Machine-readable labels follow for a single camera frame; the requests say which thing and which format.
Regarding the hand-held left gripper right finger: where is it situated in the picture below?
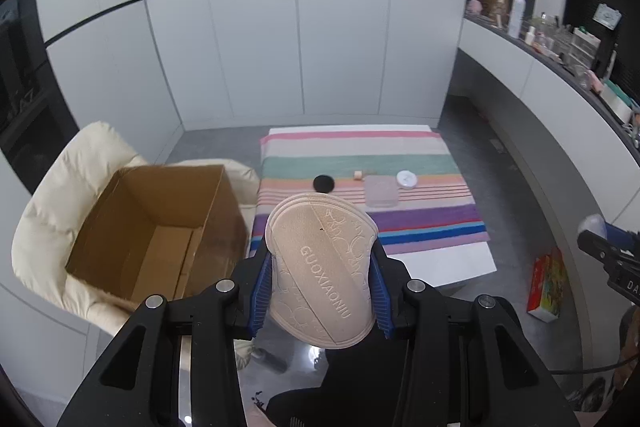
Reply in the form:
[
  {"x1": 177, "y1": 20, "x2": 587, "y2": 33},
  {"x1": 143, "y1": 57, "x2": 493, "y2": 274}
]
[{"x1": 369, "y1": 243, "x2": 583, "y2": 427}]

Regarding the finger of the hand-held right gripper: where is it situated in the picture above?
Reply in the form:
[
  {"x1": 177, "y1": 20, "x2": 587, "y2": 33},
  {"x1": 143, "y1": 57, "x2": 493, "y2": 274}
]
[
  {"x1": 602, "y1": 221, "x2": 640, "y2": 253},
  {"x1": 576, "y1": 229, "x2": 623, "y2": 265}
]

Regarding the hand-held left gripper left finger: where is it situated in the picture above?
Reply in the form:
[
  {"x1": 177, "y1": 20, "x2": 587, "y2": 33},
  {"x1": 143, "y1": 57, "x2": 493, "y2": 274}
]
[{"x1": 56, "y1": 239, "x2": 273, "y2": 427}]

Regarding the beige shoe insole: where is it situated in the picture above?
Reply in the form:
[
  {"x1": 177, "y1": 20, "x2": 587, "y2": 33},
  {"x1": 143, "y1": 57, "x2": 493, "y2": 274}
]
[{"x1": 265, "y1": 193, "x2": 382, "y2": 350}]

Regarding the clear plastic container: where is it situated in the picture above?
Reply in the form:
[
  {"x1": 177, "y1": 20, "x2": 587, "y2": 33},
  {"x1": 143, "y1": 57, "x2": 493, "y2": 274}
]
[{"x1": 364, "y1": 176, "x2": 401, "y2": 208}]

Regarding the colourful box on floor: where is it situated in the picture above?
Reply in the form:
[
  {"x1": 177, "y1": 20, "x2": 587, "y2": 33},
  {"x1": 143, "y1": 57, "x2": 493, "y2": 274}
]
[{"x1": 527, "y1": 247, "x2": 568, "y2": 323}]

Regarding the white low table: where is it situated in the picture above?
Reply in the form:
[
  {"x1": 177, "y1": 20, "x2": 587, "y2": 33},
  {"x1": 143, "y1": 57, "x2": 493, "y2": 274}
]
[{"x1": 247, "y1": 124, "x2": 497, "y2": 293}]

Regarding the white and green box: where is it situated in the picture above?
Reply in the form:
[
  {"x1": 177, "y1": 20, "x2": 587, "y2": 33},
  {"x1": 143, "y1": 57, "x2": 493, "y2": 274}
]
[{"x1": 600, "y1": 79, "x2": 636, "y2": 122}]

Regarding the striped colourful cloth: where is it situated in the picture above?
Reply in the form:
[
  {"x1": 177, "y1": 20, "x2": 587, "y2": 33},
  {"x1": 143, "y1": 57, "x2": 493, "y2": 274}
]
[{"x1": 250, "y1": 129, "x2": 491, "y2": 258}]

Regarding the clear plastic organizer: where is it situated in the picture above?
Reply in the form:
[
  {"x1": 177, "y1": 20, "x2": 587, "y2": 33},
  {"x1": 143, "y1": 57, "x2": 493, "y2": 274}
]
[{"x1": 550, "y1": 24, "x2": 603, "y2": 68}]

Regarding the white curved counter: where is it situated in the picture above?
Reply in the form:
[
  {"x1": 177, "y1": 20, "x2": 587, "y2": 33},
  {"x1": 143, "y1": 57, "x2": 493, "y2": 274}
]
[{"x1": 440, "y1": 14, "x2": 640, "y2": 308}]

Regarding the cream padded armchair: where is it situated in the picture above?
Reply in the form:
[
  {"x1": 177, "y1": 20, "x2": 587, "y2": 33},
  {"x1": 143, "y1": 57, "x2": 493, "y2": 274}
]
[{"x1": 11, "y1": 121, "x2": 288, "y2": 373}]

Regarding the white spray bottle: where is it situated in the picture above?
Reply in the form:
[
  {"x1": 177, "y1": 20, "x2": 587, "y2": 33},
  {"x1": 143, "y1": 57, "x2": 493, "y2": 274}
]
[{"x1": 507, "y1": 0, "x2": 527, "y2": 38}]

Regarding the small brown cardboard box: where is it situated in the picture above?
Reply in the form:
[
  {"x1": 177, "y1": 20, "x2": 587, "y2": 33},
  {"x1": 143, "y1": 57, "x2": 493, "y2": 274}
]
[{"x1": 482, "y1": 0, "x2": 513, "y2": 25}]

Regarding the black glass cabinet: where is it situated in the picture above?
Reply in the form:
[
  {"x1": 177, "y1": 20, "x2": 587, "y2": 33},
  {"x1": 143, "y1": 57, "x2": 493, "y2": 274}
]
[{"x1": 0, "y1": 0, "x2": 81, "y2": 192}]

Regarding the black cable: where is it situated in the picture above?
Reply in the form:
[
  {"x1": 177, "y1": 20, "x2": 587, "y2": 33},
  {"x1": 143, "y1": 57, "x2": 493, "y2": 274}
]
[{"x1": 550, "y1": 347, "x2": 631, "y2": 375}]

